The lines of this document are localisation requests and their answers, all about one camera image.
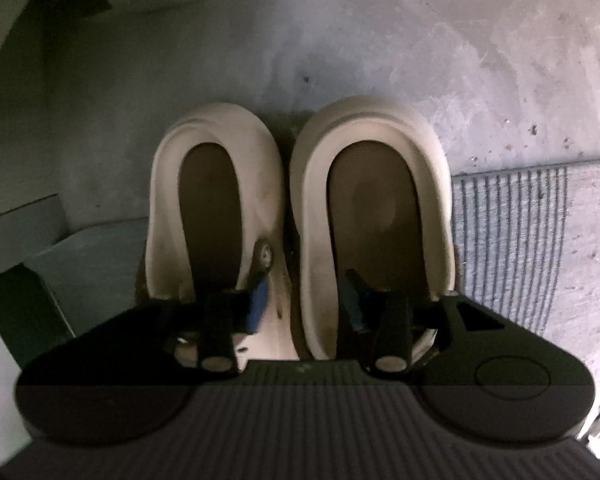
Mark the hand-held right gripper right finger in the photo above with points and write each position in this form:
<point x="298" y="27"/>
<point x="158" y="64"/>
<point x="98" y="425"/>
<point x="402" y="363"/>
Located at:
<point x="352" y="310"/>

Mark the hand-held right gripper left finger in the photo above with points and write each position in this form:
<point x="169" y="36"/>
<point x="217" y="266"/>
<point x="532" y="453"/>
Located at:
<point x="260" y="305"/>

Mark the cream clog with charms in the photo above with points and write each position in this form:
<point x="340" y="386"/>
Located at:
<point x="375" y="130"/>
<point x="215" y="135"/>

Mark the teal flat board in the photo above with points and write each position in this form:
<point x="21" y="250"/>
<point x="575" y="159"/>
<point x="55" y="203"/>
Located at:
<point x="90" y="260"/>

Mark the grey striped floor mat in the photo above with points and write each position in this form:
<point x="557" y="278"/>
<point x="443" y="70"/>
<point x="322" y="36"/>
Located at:
<point x="520" y="240"/>

